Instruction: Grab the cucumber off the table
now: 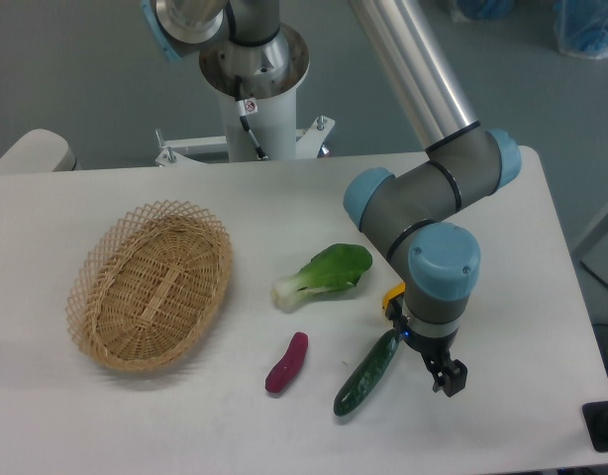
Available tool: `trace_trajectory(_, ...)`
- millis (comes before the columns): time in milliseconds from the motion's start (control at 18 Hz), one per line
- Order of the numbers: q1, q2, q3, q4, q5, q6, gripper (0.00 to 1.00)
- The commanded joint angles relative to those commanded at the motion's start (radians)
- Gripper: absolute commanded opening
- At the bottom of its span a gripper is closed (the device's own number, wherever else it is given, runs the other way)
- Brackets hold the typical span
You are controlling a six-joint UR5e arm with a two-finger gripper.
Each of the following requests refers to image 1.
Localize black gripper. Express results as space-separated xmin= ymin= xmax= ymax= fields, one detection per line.
xmin=401 ymin=331 xmax=467 ymax=397

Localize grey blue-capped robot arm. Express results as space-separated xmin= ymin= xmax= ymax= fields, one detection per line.
xmin=141 ymin=1 xmax=521 ymax=396

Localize dark green cucumber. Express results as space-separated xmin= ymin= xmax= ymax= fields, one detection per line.
xmin=333 ymin=329 xmax=399 ymax=417

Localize green bok choy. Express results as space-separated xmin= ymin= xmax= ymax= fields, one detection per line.
xmin=270 ymin=243 xmax=373 ymax=312

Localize purple sweet potato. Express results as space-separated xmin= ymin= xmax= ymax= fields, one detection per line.
xmin=265 ymin=332 xmax=309 ymax=394

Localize black box at table edge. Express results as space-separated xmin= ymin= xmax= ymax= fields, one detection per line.
xmin=582 ymin=401 xmax=608 ymax=453

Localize woven wicker basket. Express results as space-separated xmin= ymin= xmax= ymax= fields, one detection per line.
xmin=66 ymin=201 xmax=233 ymax=372

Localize blue plastic bag top centre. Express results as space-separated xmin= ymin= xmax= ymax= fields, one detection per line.
xmin=450 ymin=0 xmax=515 ymax=21

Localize blue plastic bag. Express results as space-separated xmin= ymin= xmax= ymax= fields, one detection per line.
xmin=554 ymin=0 xmax=608 ymax=59
xmin=450 ymin=0 xmax=515 ymax=21

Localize white chair armrest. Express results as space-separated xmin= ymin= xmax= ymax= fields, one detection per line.
xmin=0 ymin=129 xmax=81 ymax=175

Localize yellow black wrist camera mount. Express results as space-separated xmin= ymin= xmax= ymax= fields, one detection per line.
xmin=382 ymin=282 xmax=407 ymax=333

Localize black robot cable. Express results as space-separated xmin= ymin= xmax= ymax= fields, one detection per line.
xmin=233 ymin=73 xmax=269 ymax=161

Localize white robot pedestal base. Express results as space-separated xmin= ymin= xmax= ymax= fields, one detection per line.
xmin=155 ymin=24 xmax=336 ymax=166

